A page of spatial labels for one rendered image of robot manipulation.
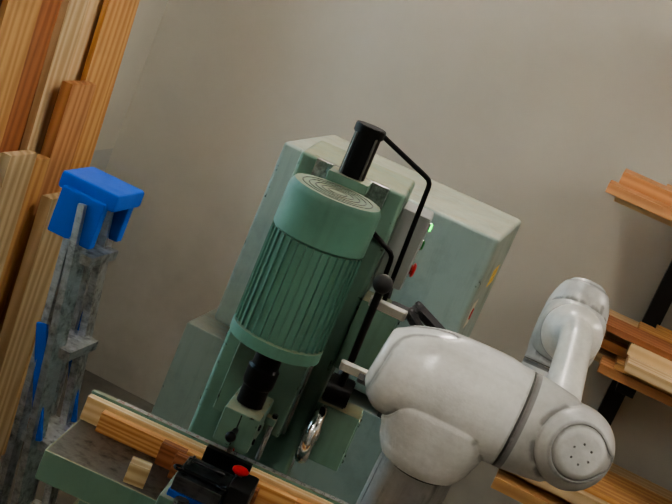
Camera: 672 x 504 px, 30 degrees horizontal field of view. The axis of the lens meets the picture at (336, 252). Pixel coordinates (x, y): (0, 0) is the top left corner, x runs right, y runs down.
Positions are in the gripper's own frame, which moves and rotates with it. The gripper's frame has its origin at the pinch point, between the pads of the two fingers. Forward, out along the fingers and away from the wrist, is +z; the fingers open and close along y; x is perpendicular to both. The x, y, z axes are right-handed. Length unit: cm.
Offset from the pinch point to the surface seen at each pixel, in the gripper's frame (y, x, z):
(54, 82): 98, -118, 118
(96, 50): 120, -125, 116
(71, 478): -37, -26, 37
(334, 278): 7.0, 1.8, 8.3
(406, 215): 36.7, -15.3, 2.2
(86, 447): -29, -29, 38
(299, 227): 9.9, 7.9, 17.2
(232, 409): -14.2, -20.2, 16.0
